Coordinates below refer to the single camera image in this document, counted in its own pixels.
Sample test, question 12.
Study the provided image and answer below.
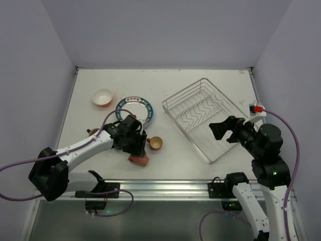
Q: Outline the green rimmed printed plate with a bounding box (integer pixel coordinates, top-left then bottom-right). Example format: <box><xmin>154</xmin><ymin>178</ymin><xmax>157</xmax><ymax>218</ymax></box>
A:
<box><xmin>115</xmin><ymin>96</ymin><xmax>151</xmax><ymax>128</ymax></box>

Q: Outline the orange red mug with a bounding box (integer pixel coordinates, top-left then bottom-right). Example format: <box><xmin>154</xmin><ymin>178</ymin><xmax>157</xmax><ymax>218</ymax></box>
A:
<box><xmin>146</xmin><ymin>137</ymin><xmax>163</xmax><ymax>151</ymax></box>

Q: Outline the pink mug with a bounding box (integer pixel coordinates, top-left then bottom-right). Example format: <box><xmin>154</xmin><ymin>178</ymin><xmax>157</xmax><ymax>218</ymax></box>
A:
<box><xmin>128</xmin><ymin>155</ymin><xmax>149</xmax><ymax>167</ymax></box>

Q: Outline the black mug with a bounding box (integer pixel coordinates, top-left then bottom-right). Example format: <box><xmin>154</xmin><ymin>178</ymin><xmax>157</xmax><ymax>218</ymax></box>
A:
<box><xmin>87</xmin><ymin>128</ymin><xmax>99</xmax><ymax>136</ymax></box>

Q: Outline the orange bowl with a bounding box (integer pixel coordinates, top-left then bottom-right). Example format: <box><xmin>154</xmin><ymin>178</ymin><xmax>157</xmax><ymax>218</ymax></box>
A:
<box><xmin>92</xmin><ymin>88</ymin><xmax>113</xmax><ymax>107</ymax></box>

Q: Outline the light blue plate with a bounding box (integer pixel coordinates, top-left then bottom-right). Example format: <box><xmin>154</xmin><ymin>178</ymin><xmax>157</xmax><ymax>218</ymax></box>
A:
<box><xmin>145</xmin><ymin>105</ymin><xmax>154</xmax><ymax>126</ymax></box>

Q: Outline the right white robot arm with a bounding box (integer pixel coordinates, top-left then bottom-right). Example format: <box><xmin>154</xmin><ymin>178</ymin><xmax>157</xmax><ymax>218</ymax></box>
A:
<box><xmin>209</xmin><ymin>116</ymin><xmax>298</xmax><ymax>240</ymax></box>

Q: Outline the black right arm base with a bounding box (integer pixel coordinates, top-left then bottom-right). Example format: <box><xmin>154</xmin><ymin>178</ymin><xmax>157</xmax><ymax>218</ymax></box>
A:
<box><xmin>208</xmin><ymin>177</ymin><xmax>243</xmax><ymax>212</ymax></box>

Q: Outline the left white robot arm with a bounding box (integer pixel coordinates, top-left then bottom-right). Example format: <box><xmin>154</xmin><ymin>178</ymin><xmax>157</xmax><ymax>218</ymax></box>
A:
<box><xmin>28</xmin><ymin>115</ymin><xmax>147</xmax><ymax>201</ymax></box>

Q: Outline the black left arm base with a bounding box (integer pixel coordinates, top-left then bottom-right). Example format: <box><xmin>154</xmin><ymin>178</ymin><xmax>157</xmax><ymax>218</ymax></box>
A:
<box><xmin>75</xmin><ymin>182</ymin><xmax>120</xmax><ymax>213</ymax></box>

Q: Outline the metal wire dish rack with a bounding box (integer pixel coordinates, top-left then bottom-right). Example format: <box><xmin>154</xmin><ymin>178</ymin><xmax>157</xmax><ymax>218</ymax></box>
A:
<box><xmin>163</xmin><ymin>78</ymin><xmax>247</xmax><ymax>164</ymax></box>

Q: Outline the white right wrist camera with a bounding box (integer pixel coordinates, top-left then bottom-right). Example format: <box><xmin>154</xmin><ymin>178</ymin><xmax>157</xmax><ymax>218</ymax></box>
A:
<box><xmin>244</xmin><ymin>102</ymin><xmax>266</xmax><ymax>124</ymax></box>

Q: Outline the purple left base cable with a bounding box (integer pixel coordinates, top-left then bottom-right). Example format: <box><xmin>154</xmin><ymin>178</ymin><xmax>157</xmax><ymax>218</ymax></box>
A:
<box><xmin>85</xmin><ymin>189</ymin><xmax>134</xmax><ymax>217</ymax></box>

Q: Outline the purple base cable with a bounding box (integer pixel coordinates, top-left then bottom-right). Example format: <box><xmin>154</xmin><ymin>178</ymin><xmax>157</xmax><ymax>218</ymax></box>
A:
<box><xmin>85</xmin><ymin>189</ymin><xmax>134</xmax><ymax>217</ymax></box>
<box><xmin>199</xmin><ymin>210</ymin><xmax>254</xmax><ymax>241</ymax></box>

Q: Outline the aluminium mounting rail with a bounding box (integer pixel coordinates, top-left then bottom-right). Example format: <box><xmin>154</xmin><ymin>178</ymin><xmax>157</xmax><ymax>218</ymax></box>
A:
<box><xmin>31</xmin><ymin>178</ymin><xmax>294</xmax><ymax>201</ymax></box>

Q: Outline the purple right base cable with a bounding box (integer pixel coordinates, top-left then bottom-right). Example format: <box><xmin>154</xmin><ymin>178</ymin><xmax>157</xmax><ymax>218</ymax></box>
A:
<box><xmin>199</xmin><ymin>210</ymin><xmax>254</xmax><ymax>241</ymax></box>

